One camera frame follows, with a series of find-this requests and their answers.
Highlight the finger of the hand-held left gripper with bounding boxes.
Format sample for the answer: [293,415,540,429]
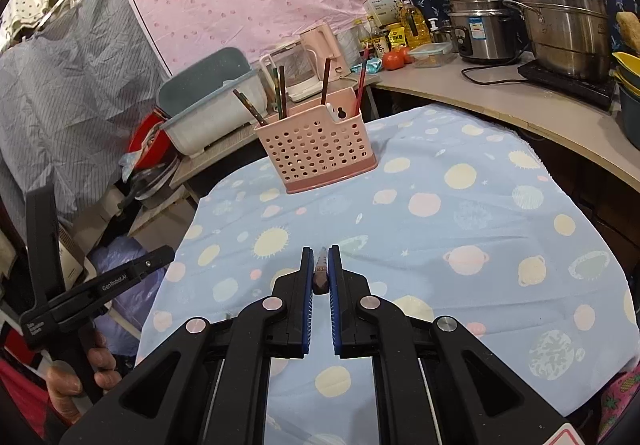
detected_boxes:
[59,245,177,322]
[24,182,66,310]

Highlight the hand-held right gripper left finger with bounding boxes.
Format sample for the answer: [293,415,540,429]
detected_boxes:
[60,246,315,445]

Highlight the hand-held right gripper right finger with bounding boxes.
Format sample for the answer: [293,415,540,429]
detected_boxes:
[327,245,586,445]

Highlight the dark brown chopstick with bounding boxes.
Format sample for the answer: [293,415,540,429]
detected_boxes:
[313,247,330,296]
[232,88,268,127]

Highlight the pink perforated utensil basket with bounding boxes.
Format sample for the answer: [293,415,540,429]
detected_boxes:
[253,86,379,196]

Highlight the green chopstick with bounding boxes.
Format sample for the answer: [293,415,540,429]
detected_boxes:
[271,68,282,122]

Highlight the person's left hand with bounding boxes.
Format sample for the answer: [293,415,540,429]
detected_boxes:
[46,331,124,424]

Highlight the purple plastic bag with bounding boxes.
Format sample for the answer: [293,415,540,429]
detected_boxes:
[92,245,167,342]

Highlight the glass pot lids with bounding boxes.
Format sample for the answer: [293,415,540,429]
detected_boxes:
[120,159,181,207]

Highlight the blue planet-print blanket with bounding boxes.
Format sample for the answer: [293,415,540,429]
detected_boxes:
[135,104,632,445]

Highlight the red plastic basin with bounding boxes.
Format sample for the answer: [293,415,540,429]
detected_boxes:
[127,110,174,172]

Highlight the grey striped cloth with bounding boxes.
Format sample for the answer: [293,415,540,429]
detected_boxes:
[0,0,174,227]

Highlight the white dish drainer with lid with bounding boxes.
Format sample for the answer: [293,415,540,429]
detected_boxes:
[155,46,269,157]

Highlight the clear white pitcher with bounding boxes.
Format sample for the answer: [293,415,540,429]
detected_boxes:
[257,45,321,104]

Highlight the pink electric kettle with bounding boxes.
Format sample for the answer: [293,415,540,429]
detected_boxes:
[299,22,349,76]

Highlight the clear food container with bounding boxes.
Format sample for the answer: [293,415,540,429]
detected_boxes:
[407,42,457,69]

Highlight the curved wooden counter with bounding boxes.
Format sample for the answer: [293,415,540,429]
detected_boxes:
[372,50,640,199]

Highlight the yellow cooking oil bottle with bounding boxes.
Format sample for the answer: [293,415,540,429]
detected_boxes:
[397,2,424,49]

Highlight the white and green carton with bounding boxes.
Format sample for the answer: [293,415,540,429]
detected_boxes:
[362,0,401,26]

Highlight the pineapple print pants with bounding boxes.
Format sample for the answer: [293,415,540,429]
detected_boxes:
[597,365,640,445]

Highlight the stainless steel rice cooker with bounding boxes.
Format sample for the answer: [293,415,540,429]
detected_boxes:
[444,0,524,65]

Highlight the black induction cooker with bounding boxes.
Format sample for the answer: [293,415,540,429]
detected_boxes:
[517,57,619,111]

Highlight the stack of teal yellow bowls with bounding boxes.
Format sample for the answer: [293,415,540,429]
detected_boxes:
[610,50,640,152]

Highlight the stainless steel steamer pot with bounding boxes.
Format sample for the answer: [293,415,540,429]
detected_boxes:
[502,0,619,81]

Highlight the brown loofah sponge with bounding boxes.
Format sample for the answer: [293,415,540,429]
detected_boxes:
[614,11,640,54]

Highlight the black power cable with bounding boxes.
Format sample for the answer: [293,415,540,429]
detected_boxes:
[460,64,527,86]

